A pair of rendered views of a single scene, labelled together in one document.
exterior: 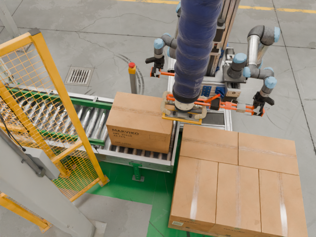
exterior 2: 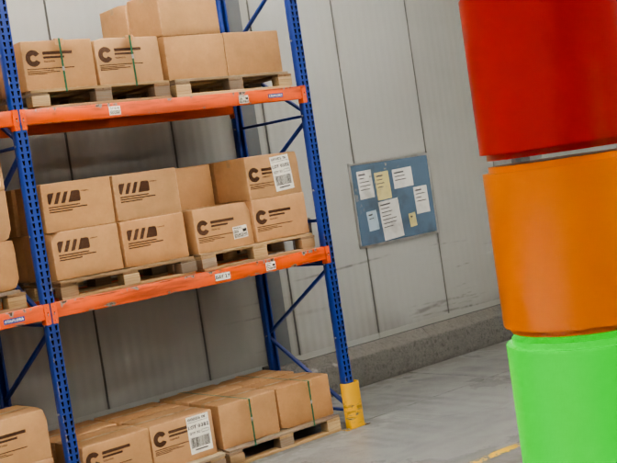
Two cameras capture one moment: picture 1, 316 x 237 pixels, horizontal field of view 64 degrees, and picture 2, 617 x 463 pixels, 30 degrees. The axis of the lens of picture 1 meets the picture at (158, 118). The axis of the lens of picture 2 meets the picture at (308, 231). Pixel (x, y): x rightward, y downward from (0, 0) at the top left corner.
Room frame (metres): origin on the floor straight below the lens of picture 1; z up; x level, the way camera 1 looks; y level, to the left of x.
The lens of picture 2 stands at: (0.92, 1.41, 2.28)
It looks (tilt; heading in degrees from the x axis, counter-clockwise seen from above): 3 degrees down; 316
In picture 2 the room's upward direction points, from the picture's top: 8 degrees counter-clockwise
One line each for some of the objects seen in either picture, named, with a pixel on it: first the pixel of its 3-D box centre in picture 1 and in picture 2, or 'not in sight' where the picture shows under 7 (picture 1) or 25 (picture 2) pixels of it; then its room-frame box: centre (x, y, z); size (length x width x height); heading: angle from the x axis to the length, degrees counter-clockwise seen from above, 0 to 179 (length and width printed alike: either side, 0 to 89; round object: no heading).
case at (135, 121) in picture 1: (142, 122); not in sight; (1.39, 0.15, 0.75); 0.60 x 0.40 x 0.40; 82
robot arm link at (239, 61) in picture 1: (239, 61); not in sight; (1.83, -0.77, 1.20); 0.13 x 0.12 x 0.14; 80
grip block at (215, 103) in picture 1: (214, 103); not in sight; (1.29, -0.47, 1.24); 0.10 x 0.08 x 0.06; 171
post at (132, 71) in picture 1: (134, 96); not in sight; (1.93, 0.29, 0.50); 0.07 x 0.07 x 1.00; 81
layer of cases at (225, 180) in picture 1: (233, 181); not in sight; (0.95, -0.81, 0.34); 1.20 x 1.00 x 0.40; 81
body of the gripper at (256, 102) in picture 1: (260, 98); not in sight; (1.24, -0.79, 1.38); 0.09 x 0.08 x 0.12; 80
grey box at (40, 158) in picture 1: (33, 161); not in sight; (0.56, 0.67, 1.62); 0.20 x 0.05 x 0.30; 81
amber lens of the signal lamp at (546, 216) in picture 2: not in sight; (572, 240); (1.12, 1.10, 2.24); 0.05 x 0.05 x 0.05
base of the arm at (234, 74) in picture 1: (235, 69); not in sight; (1.84, -0.76, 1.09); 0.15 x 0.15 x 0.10
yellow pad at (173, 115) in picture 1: (182, 115); not in sight; (1.23, -0.21, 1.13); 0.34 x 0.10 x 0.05; 81
